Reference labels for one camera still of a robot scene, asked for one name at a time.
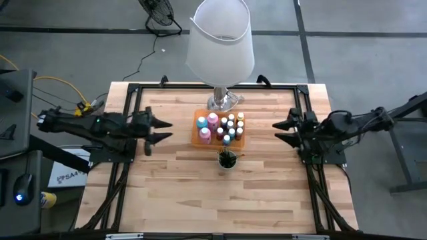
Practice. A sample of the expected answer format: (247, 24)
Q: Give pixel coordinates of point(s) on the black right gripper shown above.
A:
(307, 130)

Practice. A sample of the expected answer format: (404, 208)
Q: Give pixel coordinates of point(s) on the small sky blue paint bottle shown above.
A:
(226, 138)

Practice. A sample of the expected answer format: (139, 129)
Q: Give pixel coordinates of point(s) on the white-shade chrome table lamp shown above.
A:
(220, 46)

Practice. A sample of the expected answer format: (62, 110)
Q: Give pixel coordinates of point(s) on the black computer mouse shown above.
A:
(24, 188)

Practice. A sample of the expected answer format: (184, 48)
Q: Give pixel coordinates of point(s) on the dark metal stand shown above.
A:
(410, 150)

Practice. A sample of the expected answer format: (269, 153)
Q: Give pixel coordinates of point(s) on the white printed box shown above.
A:
(68, 176)

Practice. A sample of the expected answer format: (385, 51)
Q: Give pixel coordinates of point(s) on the small dark red paint bottle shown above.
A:
(219, 131)

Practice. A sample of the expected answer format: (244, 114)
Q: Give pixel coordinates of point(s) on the small yellow paint bottle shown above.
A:
(240, 116)

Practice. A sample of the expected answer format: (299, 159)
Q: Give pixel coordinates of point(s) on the dark grey desk surface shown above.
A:
(36, 173)

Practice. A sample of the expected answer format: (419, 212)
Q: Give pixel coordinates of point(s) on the large pink paint bottle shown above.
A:
(204, 134)
(213, 118)

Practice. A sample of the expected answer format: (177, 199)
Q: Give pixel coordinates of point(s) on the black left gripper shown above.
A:
(141, 128)

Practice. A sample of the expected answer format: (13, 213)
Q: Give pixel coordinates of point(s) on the small dark brown paint bottle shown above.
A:
(231, 116)

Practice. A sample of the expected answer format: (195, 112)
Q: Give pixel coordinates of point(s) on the yellow power plug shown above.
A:
(81, 109)

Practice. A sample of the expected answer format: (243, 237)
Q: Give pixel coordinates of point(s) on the orange-bristle paintbrush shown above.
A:
(238, 155)

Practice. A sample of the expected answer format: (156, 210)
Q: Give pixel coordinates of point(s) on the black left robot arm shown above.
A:
(83, 126)

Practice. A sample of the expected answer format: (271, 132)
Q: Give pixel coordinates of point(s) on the black diagonal floor bar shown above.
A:
(60, 155)

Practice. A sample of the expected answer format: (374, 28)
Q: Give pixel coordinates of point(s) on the dark grey desk panel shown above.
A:
(20, 116)

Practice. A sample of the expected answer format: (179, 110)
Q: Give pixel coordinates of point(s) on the silver frame bracket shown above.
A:
(310, 237)
(124, 236)

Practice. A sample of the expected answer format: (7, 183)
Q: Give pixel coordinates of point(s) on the small reddish-brown paint bottle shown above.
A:
(239, 132)

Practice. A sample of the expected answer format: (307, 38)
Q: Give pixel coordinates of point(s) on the green ribbed cup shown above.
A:
(220, 165)

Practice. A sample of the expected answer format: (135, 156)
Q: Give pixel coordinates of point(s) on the black table clamp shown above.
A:
(163, 80)
(263, 80)

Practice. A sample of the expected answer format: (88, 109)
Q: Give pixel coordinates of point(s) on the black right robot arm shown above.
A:
(353, 126)

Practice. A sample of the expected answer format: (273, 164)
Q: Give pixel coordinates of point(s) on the yellow can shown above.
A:
(49, 200)

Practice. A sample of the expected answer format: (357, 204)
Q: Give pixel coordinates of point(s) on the black floor fan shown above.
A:
(156, 13)

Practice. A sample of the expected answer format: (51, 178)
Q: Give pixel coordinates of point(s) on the small teal paint bottle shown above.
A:
(231, 132)

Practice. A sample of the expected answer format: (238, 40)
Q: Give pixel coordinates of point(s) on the large teal paint bottle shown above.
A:
(201, 122)

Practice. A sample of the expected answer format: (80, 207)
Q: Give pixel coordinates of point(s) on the translucent orange plastic tray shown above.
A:
(213, 144)

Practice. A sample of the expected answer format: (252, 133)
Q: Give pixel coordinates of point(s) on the small beige-grey paint bottle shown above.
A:
(230, 124)

